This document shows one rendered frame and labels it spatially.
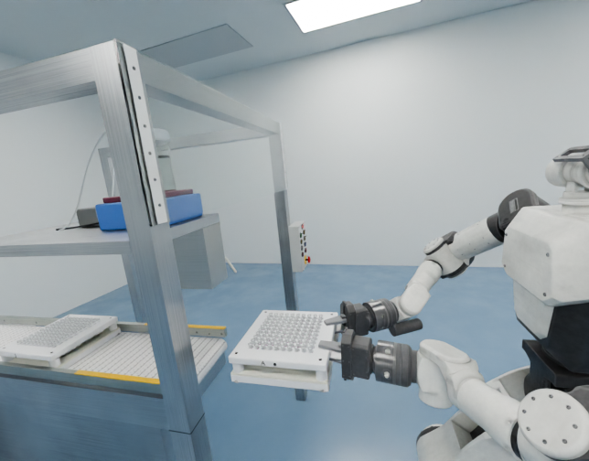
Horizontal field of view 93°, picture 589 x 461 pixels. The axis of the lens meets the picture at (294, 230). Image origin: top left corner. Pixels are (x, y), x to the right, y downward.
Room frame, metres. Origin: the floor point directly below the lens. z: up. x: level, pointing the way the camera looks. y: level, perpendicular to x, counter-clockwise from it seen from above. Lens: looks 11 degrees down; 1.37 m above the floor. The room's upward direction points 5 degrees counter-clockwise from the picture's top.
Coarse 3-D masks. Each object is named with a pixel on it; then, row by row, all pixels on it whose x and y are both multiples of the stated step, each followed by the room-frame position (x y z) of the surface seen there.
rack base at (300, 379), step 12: (336, 336) 0.74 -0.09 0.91; (240, 372) 0.62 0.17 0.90; (252, 372) 0.62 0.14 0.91; (264, 372) 0.61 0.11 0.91; (276, 372) 0.61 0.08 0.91; (288, 372) 0.60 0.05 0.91; (300, 372) 0.60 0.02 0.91; (312, 372) 0.60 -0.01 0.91; (264, 384) 0.60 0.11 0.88; (276, 384) 0.59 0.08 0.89; (288, 384) 0.58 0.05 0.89; (300, 384) 0.58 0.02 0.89; (312, 384) 0.57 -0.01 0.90; (324, 384) 0.56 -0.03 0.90
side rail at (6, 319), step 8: (0, 320) 1.21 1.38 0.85; (8, 320) 1.19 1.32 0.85; (16, 320) 1.18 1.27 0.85; (24, 320) 1.17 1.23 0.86; (32, 320) 1.15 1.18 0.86; (40, 320) 1.14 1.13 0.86; (48, 320) 1.13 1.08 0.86; (56, 320) 1.12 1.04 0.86; (128, 328) 1.02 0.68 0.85; (136, 328) 1.01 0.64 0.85; (144, 328) 1.00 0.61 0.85; (192, 328) 0.94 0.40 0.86; (200, 328) 0.93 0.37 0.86; (208, 328) 0.92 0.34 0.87; (208, 336) 0.92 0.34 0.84; (216, 336) 0.92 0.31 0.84; (224, 336) 0.91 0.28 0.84
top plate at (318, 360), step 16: (256, 320) 0.79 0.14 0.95; (304, 336) 0.68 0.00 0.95; (320, 336) 0.67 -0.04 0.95; (240, 352) 0.64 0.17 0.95; (256, 352) 0.63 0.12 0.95; (272, 352) 0.62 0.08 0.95; (288, 352) 0.62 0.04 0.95; (320, 352) 0.60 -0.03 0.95; (288, 368) 0.58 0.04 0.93; (304, 368) 0.57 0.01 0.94; (320, 368) 0.56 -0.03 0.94
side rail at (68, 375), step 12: (0, 372) 0.82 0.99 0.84; (12, 372) 0.81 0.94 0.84; (24, 372) 0.79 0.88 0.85; (36, 372) 0.78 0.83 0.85; (48, 372) 0.76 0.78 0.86; (60, 372) 0.75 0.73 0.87; (72, 372) 0.74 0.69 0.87; (96, 384) 0.72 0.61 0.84; (108, 384) 0.70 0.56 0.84; (120, 384) 0.69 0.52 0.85; (132, 384) 0.68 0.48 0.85; (144, 384) 0.67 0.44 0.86; (156, 384) 0.66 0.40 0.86
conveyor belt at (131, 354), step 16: (0, 336) 1.09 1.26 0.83; (16, 336) 1.08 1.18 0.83; (128, 336) 0.99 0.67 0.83; (144, 336) 0.98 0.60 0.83; (96, 352) 0.90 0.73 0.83; (112, 352) 0.89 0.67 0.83; (128, 352) 0.88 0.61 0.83; (144, 352) 0.87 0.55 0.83; (208, 352) 0.83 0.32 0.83; (80, 368) 0.81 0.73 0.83; (96, 368) 0.81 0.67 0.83; (112, 368) 0.80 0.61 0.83; (128, 368) 0.79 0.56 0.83; (144, 368) 0.78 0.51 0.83; (208, 368) 0.78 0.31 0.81
